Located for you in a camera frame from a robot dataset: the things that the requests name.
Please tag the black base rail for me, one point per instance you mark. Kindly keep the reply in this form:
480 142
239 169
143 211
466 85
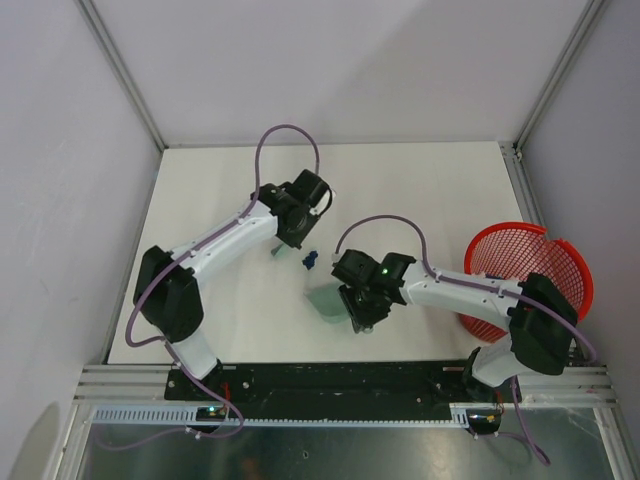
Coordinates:
388 390

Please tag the blue paper scrap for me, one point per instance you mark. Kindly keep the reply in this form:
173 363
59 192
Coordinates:
309 261

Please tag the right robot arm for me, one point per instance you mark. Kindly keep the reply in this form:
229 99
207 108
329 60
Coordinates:
536 318

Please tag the right aluminium frame post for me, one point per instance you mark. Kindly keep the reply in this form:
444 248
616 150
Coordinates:
577 40

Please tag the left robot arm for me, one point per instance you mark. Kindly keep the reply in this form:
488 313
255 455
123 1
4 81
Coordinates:
167 291

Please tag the green hand brush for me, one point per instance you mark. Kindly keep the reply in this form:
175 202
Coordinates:
280 251

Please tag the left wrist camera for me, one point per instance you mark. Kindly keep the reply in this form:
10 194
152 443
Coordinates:
326 202

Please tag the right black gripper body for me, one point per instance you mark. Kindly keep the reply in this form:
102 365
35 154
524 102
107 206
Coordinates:
363 310

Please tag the white cable duct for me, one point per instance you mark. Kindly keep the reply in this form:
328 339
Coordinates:
214 416

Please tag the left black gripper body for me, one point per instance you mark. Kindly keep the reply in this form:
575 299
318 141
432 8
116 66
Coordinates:
295 238

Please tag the red mesh basket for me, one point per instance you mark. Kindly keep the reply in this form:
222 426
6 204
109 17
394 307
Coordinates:
512 250

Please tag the green dustpan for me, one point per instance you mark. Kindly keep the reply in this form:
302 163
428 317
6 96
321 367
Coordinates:
327 303

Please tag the left aluminium frame post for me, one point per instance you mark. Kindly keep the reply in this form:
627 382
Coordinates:
106 43

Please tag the aluminium frame post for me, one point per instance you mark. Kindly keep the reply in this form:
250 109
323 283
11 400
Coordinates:
106 43
577 40

